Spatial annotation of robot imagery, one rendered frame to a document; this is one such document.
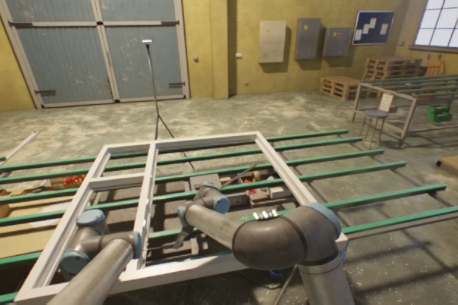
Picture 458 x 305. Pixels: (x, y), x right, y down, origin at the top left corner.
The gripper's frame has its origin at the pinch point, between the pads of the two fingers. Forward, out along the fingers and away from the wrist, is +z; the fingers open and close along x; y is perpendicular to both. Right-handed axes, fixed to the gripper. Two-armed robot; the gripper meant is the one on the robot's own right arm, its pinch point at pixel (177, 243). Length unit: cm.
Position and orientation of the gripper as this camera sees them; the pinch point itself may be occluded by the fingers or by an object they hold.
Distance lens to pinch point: 133.2
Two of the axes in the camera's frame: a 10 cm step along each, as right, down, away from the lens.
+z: -5.1, 8.6, -1.1
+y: -8.5, -5.2, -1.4
